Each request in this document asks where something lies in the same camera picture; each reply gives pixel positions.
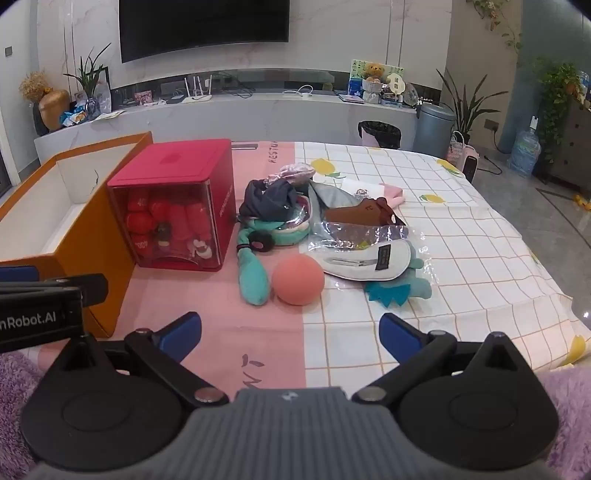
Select hanging vine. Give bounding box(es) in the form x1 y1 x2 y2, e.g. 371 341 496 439
466 0 525 52

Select green poster card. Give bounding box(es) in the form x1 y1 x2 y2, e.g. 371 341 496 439
346 59 404 100

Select gold vase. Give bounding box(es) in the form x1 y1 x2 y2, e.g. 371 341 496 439
38 89 71 132

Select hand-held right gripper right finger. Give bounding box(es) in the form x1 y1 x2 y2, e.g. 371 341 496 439
352 313 525 407

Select grey trash can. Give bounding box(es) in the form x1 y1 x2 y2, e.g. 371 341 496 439
413 102 455 158

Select teal plush doll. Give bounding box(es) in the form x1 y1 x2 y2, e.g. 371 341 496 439
236 194 312 306

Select pink woven basket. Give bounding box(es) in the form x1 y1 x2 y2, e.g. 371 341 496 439
445 130 468 162

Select green plant in glass vase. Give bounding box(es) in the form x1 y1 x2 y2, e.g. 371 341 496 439
64 44 112 116

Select white router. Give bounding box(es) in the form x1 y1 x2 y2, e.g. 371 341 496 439
184 74 213 103

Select red plush toys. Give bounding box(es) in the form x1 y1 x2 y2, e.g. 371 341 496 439
122 189 218 266

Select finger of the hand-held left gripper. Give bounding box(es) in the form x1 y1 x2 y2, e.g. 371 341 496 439
0 274 109 306
0 265 38 283

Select dark grey cloth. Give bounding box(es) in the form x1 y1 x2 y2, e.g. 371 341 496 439
239 179 278 222

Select pink ball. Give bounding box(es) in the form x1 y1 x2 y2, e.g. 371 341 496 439
271 256 325 305

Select dried flowers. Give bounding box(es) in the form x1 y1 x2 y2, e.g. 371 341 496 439
19 71 51 103

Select blue snack packet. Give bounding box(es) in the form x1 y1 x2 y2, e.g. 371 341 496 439
60 104 88 126

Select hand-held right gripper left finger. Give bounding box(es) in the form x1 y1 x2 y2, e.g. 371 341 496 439
51 311 227 408

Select tall leafy potted plant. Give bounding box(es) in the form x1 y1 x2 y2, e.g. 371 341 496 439
436 69 497 144

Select dark cabinet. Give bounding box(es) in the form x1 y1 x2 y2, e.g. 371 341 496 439
536 99 591 186

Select orange cardboard box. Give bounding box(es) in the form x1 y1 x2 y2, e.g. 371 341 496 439
0 131 154 337

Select bushy green plant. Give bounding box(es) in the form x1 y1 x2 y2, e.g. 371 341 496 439
531 58 583 162

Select grey green cloth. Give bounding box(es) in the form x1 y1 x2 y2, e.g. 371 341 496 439
307 178 365 232

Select clear plastic bag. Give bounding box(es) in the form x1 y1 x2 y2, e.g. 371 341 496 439
308 220 439 296

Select water jug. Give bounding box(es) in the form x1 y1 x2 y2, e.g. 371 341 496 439
508 116 542 178

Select pink brocade pouch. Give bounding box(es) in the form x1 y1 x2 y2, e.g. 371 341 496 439
264 164 317 186

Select pink bin black liner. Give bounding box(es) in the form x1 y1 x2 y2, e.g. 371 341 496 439
359 121 402 151

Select black television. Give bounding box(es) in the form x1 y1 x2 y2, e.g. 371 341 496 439
119 0 291 64

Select teal dinosaur plush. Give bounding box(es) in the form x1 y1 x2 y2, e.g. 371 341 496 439
365 256 432 308

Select pink space heater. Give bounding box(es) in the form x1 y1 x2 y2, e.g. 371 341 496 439
459 145 480 182

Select red box clear front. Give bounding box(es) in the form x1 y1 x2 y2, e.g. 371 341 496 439
107 138 234 271

